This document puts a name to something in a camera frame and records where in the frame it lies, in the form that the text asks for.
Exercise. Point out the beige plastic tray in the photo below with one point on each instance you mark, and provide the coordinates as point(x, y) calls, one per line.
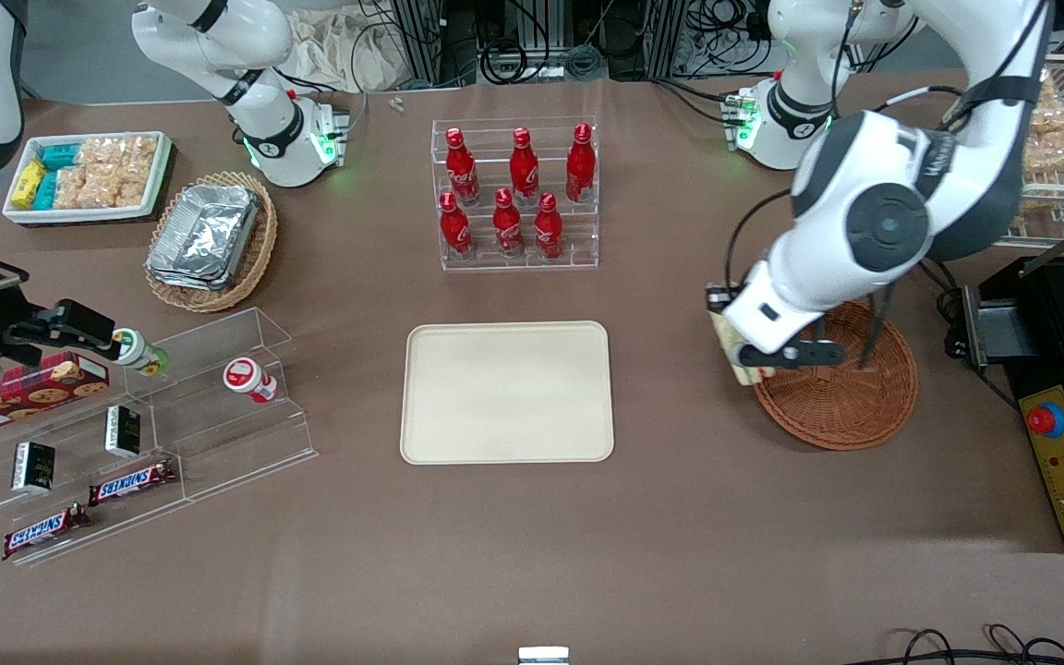
point(506, 392)

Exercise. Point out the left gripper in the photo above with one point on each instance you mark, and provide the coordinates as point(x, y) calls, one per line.
point(718, 298)

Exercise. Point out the yellow snack packet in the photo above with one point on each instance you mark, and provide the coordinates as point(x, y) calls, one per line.
point(29, 185)

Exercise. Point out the stacked aluminium foil containers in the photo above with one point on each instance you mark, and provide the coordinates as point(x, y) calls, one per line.
point(204, 235)

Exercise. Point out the triangle sandwich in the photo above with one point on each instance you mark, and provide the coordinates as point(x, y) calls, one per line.
point(731, 348)

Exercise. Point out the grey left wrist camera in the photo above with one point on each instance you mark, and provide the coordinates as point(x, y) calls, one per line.
point(800, 355)

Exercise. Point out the red tartan cookie box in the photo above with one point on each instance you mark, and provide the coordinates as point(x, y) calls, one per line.
point(42, 388)

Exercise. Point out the red lidded yogurt cup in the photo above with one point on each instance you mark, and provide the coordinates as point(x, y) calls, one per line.
point(246, 377)

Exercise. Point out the clear rice cracker bag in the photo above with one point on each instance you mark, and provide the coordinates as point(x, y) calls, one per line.
point(100, 187)
point(70, 187)
point(116, 150)
point(135, 180)

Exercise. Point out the Snickers chocolate bar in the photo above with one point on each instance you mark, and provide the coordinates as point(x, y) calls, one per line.
point(42, 531)
point(130, 482)

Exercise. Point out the black countertop appliance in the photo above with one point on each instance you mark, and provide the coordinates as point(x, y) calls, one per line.
point(1040, 314)

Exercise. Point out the teal snack packet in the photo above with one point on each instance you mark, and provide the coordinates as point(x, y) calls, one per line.
point(46, 190)
point(59, 156)

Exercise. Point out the fried snack bag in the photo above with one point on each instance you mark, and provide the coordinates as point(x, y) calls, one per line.
point(1058, 120)
point(1057, 90)
point(1054, 155)

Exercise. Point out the clear acrylic stepped shelf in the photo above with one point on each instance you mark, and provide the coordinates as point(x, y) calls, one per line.
point(218, 443)

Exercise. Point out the white rectangular snack tray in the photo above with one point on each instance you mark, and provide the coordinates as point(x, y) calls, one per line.
point(79, 215)

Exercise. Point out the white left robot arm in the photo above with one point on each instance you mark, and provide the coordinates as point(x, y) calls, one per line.
point(874, 212)

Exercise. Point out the red cola bottle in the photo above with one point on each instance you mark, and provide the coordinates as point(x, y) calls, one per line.
point(548, 229)
point(455, 231)
point(508, 226)
point(580, 166)
point(462, 171)
point(524, 171)

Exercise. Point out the green lidded yogurt cup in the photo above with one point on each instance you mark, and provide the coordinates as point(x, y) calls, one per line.
point(135, 349)

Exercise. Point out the oval light wicker basket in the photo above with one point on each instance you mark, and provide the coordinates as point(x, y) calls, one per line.
point(259, 249)

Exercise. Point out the round brown wicker basket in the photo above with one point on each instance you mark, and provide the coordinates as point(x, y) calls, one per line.
point(846, 406)

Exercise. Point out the small black chocolate box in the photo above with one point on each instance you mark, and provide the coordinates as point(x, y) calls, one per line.
point(123, 431)
point(33, 467)

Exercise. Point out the clear acrylic bottle rack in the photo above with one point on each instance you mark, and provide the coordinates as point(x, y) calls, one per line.
point(578, 249)

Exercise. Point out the beige cloth bag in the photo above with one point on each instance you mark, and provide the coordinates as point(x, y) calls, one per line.
point(347, 51)

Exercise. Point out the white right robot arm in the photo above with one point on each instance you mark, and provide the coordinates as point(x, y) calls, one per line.
point(264, 120)

